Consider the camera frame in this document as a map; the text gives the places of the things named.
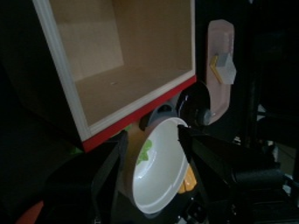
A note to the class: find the grey and yellow toy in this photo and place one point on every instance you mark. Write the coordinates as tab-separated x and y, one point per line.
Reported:
226	68

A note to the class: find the grey cup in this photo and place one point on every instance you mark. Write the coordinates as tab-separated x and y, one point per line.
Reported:
163	112

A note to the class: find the black pan with grey knob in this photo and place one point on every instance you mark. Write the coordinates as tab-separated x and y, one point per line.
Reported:
193	102

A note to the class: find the yellow toy food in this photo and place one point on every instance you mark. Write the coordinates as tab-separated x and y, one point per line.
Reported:
190	180

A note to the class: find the wooden box with red edge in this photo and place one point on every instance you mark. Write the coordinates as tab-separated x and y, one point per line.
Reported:
116	87

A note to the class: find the green toy piece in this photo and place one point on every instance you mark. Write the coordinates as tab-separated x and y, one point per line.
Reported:
76	150

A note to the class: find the pale pink bottle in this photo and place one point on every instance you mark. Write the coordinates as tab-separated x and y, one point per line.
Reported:
219	35

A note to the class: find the white bowl with green print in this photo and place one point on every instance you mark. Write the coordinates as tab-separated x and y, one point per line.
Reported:
163	169

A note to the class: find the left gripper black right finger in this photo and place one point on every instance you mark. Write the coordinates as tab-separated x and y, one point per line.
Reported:
218	163

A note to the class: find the orange toy piece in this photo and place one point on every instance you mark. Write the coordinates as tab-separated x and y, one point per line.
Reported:
30	214

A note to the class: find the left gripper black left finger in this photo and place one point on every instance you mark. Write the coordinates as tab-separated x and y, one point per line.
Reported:
83	186

